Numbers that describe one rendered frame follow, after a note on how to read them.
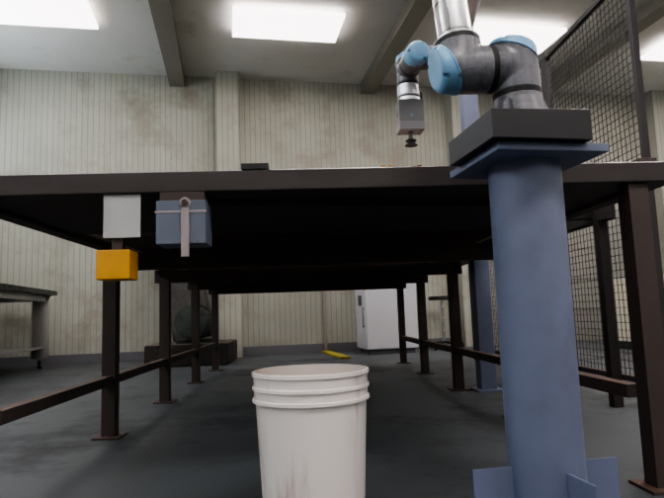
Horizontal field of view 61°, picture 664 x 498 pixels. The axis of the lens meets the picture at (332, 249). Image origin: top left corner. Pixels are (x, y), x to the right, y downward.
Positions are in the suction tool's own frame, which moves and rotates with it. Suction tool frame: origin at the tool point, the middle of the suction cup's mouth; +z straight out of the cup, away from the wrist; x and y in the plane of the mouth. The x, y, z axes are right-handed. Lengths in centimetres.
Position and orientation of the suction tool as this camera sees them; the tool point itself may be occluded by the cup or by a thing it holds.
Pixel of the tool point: (411, 145)
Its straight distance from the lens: 193.2
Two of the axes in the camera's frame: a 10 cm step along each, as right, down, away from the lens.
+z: 0.3, 9.9, -1.2
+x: 0.8, -1.2, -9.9
